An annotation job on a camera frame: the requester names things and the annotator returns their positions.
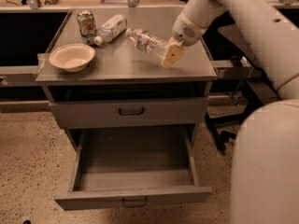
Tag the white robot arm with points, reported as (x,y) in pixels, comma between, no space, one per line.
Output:
(265,161)

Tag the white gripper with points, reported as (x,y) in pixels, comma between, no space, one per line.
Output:
(186,32)

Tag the clear plastic water bottle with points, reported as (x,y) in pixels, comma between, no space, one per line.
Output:
(147,42)

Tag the white paper bowl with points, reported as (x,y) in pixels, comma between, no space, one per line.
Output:
(72,57)

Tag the open grey middle drawer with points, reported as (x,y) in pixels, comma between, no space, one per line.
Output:
(133,167)

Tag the green soda can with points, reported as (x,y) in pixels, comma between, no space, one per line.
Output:
(87,26)

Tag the black office chair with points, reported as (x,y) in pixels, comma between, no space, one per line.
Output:
(238,77)

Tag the grey drawer cabinet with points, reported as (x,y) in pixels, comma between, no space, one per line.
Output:
(119,71)

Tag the white label plastic bottle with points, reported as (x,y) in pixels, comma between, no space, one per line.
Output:
(110,29)

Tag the closed grey upper drawer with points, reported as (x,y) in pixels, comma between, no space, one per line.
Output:
(126,113)

